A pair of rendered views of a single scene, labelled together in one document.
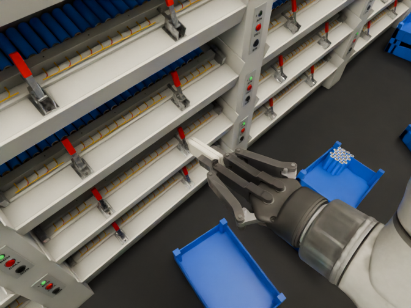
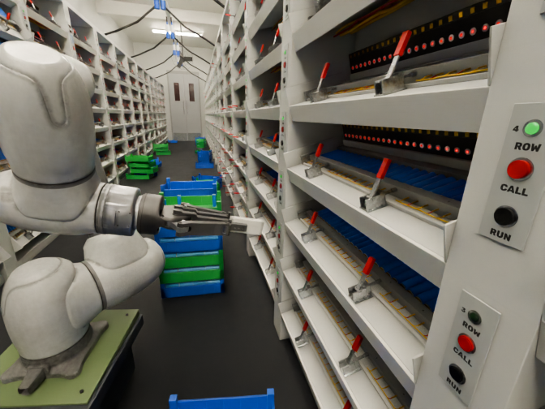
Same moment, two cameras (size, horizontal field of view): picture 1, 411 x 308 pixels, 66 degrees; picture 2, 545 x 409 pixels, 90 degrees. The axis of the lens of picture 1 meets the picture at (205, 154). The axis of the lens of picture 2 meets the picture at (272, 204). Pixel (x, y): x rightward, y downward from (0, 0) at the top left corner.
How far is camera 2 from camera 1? 0.77 m
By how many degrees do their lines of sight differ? 91
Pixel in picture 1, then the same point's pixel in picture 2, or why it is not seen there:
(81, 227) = (298, 281)
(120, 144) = (322, 255)
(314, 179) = not seen: outside the picture
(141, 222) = (308, 360)
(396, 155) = not seen: outside the picture
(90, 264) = (289, 319)
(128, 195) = (311, 308)
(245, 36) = (435, 321)
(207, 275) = not seen: outside the picture
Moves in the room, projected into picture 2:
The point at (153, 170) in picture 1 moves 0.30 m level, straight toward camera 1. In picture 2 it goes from (331, 330) to (221, 311)
